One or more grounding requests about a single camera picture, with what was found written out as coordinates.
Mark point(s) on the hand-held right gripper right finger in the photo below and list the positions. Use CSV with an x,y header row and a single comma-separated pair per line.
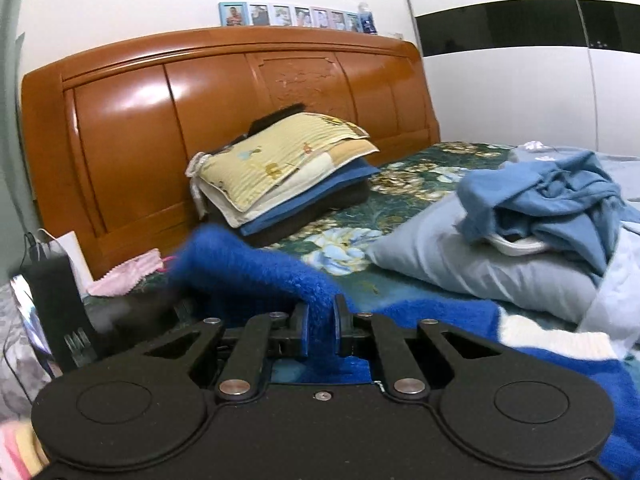
x,y
342,330

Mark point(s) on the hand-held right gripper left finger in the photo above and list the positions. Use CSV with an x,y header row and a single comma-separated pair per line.
x,y
300,330

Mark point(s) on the blue fuzzy sweater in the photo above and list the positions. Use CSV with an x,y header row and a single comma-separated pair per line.
x,y
250,270

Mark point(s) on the pink cloth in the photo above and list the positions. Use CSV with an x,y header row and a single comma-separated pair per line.
x,y
125,275

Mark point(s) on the black smartphone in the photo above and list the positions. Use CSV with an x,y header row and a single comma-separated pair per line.
x,y
55,305

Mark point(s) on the white paper bag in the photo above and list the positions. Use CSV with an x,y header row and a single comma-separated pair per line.
x,y
75,255

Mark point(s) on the dark grey pillow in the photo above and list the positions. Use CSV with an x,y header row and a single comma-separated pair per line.
x,y
310,210

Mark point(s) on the grey-blue pillow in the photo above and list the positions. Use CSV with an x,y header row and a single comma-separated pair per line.
x,y
440,255

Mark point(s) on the grey floral cloth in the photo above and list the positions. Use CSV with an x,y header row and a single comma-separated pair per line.
x,y
15,375

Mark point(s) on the blue folded cloth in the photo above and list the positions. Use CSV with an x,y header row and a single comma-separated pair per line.
x,y
345,175

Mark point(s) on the wooden bed headboard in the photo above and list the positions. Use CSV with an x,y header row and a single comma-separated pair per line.
x,y
130,160

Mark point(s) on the white pillow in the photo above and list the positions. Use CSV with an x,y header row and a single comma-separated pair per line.
x,y
330,160

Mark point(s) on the stack of pillows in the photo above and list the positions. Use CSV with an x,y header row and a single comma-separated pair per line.
x,y
270,160

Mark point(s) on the green floral blanket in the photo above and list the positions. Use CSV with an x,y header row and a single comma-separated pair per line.
x,y
410,170

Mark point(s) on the blue crumpled garment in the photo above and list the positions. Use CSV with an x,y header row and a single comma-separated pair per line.
x,y
550,195

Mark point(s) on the white and black wardrobe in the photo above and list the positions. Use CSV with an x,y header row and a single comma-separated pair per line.
x,y
500,100

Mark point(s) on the blue plastic bottle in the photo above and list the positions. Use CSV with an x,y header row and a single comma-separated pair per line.
x,y
368,22

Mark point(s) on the row of photo frames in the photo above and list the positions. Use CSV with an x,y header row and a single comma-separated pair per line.
x,y
280,16

